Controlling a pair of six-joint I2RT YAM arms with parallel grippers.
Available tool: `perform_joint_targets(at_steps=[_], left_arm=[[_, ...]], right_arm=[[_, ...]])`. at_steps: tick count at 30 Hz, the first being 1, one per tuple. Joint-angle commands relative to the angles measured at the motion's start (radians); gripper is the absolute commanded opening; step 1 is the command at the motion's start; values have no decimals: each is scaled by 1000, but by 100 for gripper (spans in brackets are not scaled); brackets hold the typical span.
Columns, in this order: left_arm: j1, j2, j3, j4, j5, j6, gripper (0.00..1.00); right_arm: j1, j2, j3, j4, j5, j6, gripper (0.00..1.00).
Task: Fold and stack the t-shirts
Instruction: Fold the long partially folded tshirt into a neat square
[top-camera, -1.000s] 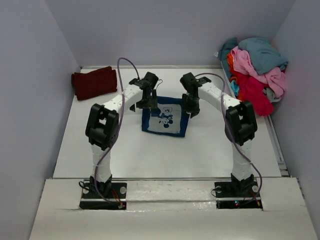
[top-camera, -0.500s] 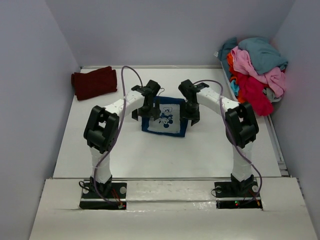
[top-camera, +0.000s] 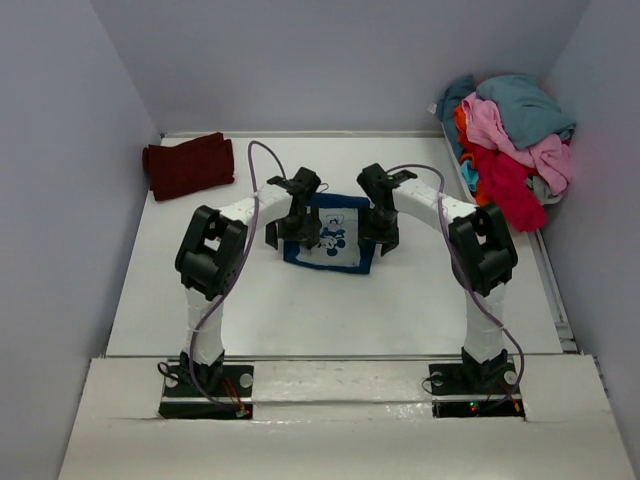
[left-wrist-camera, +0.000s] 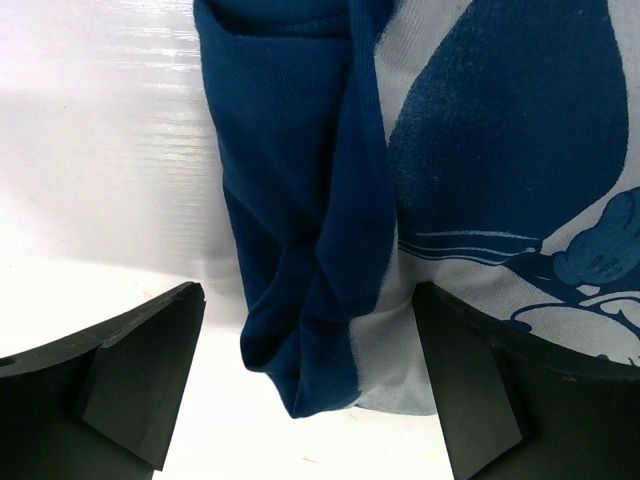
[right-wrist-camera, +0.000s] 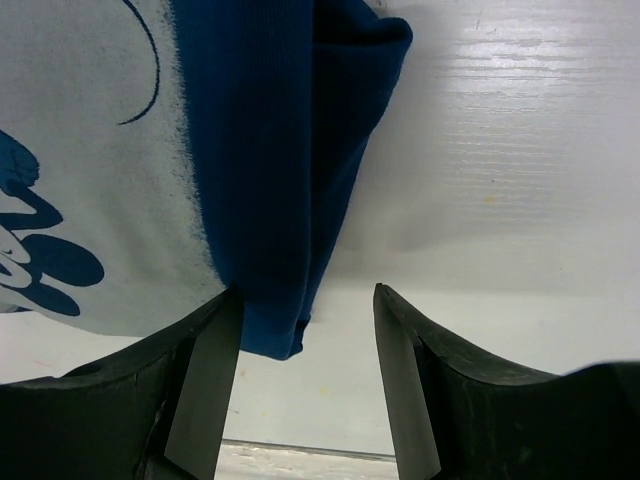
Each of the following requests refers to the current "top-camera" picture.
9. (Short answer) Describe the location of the folded dark red shirt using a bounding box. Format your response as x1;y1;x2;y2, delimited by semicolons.
142;132;235;202

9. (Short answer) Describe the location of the orange t shirt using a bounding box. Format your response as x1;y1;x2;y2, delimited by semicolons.
453;105;499;206

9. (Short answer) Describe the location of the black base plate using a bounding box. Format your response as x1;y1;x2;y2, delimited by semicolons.
421;362;526;419
157;362;254;421

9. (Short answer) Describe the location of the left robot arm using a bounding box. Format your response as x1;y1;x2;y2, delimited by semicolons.
175;167;321;397

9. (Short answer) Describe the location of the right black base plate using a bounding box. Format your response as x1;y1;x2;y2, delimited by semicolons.
421;362;526;419

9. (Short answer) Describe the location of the magenta t shirt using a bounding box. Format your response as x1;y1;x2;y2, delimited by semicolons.
473;145;547;232

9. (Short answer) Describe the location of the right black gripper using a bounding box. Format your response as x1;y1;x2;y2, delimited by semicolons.
358;204;400;255

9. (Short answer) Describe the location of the light pink t shirt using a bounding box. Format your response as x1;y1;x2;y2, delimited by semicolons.
461;93;572;196

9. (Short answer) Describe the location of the navy blue t shirt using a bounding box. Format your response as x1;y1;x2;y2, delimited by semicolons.
283;193;376;275

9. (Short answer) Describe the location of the grey blue t shirt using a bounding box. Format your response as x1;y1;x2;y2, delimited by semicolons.
431;74;577;149

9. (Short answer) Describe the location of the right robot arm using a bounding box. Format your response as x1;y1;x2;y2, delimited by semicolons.
357;164;518;395

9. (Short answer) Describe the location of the light blue t shirt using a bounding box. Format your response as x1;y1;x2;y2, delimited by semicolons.
460;153;479;195

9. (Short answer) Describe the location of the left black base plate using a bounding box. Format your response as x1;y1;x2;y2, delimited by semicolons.
157;362;254;421

